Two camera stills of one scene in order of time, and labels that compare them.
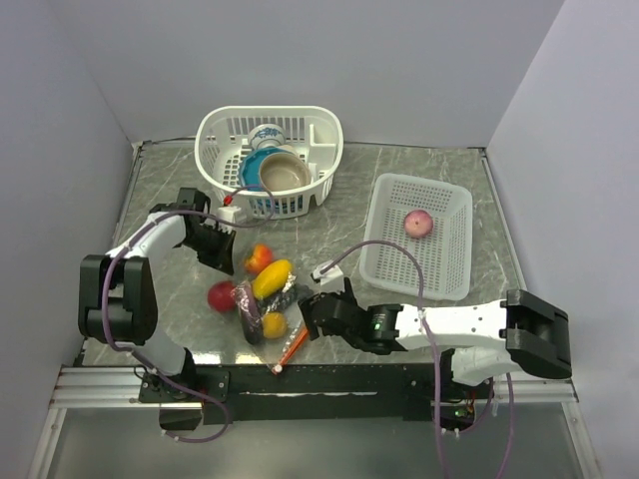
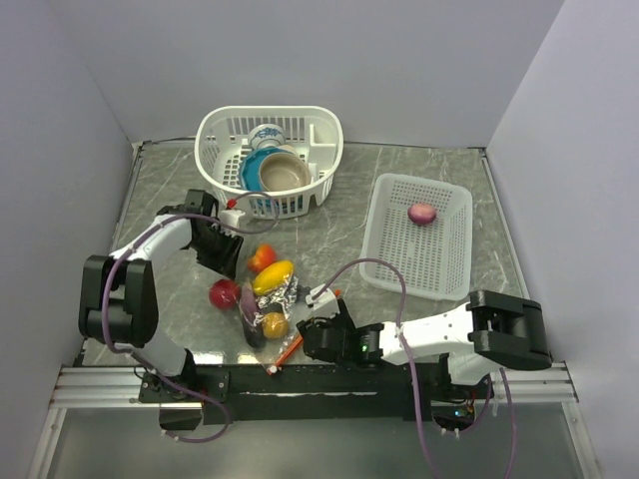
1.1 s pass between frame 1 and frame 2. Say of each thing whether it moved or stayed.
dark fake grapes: moved
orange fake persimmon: stayed
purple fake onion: moved
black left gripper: stayed
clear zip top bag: stayed
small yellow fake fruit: stayed
